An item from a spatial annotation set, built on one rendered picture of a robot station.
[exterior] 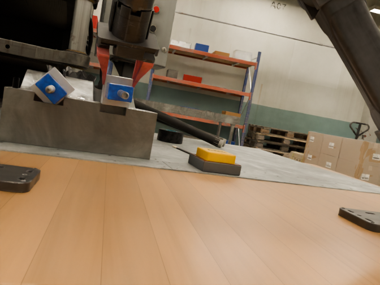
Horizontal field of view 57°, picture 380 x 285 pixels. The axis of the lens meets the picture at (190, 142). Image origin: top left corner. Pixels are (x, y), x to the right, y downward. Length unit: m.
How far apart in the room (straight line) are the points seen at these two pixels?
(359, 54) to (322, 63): 7.87
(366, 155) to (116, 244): 4.23
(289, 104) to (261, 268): 7.79
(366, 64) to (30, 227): 0.45
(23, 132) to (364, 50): 0.54
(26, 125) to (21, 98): 0.05
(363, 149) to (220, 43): 4.24
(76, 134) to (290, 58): 7.59
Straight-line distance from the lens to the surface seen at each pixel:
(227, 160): 0.67
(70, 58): 1.36
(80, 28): 1.40
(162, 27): 1.59
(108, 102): 0.66
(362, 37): 0.54
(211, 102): 7.52
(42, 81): 0.61
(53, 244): 0.27
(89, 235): 0.29
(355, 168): 4.44
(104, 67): 0.62
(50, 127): 0.64
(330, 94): 8.47
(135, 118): 0.65
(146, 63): 0.61
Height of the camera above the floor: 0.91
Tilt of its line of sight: 5 degrees down
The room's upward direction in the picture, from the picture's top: 10 degrees clockwise
